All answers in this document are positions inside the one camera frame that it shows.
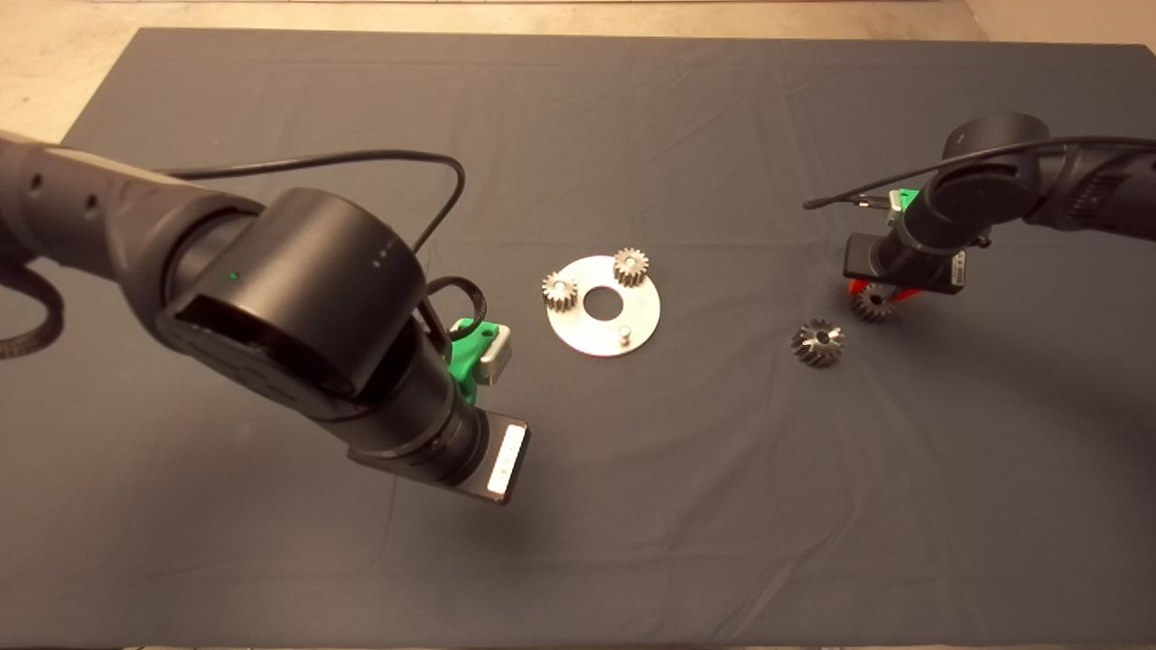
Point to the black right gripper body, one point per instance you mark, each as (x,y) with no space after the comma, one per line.
(862,257)

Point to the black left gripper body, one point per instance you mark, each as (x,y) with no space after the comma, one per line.
(471,456)

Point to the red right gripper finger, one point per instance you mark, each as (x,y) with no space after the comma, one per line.
(908,292)
(856,287)

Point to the small steel gear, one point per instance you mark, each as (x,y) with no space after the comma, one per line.
(560,292)
(631,268)
(872,305)

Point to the larger steel gear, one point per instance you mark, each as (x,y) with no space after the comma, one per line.
(818,344)

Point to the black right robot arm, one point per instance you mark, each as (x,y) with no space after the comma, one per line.
(1039,185)

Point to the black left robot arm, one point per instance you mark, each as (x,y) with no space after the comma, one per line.
(298,298)

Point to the round metal plate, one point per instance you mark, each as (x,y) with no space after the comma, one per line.
(587,334)

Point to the dark grey table cloth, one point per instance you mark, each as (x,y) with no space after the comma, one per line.
(632,506)

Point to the black braided left arm sleeve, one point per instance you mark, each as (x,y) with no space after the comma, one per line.
(47,325)

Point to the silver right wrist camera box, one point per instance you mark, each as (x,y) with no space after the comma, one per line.
(894,209)

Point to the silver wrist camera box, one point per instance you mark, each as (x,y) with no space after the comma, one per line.
(497,357)
(894,209)

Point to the green right camera mount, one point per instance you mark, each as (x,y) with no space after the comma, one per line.
(906,199)

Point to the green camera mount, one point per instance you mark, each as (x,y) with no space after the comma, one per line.
(906,199)
(464,361)

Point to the green left camera mount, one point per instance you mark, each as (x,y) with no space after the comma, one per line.
(464,361)

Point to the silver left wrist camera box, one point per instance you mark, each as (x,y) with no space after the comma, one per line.
(497,357)

